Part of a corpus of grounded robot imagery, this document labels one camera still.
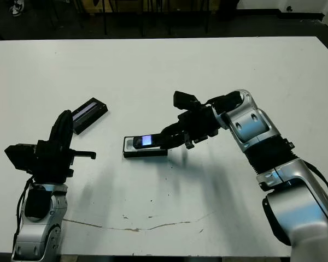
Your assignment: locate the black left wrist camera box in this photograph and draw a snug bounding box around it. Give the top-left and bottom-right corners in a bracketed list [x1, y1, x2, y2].
[4, 144, 39, 173]

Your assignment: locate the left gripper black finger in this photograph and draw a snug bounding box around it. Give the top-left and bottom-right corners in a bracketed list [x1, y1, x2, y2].
[49, 109, 68, 145]
[60, 109, 75, 148]

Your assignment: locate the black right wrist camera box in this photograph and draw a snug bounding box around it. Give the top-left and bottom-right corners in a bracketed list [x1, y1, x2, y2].
[173, 91, 203, 111]

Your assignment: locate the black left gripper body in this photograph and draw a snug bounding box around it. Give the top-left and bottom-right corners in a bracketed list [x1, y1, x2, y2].
[32, 139, 97, 185]

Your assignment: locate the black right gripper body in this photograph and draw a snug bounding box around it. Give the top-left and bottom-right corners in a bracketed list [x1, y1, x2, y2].
[177, 105, 220, 150]

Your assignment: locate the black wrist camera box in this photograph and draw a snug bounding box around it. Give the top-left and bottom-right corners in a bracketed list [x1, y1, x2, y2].
[173, 91, 203, 111]
[4, 144, 39, 173]

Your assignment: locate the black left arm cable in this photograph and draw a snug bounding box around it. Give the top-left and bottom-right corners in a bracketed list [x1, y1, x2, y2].
[14, 176, 35, 242]

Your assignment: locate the black box lid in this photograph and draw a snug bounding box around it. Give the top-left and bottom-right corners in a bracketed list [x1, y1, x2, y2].
[71, 97, 109, 135]

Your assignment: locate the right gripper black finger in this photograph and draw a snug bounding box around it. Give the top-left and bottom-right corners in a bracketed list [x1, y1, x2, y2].
[160, 135, 191, 151]
[160, 122, 188, 138]

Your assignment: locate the black box base white insert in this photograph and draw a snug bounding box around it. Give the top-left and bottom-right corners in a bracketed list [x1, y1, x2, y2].
[122, 136, 168, 159]

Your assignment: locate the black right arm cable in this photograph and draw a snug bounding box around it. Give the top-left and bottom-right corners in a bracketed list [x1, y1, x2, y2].
[303, 160, 328, 229]

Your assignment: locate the black waste bin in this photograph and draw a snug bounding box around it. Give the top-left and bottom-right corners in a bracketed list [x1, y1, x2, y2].
[218, 0, 240, 22]

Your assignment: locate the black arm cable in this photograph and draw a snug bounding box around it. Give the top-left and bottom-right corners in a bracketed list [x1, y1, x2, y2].
[14, 176, 35, 242]
[303, 160, 328, 229]

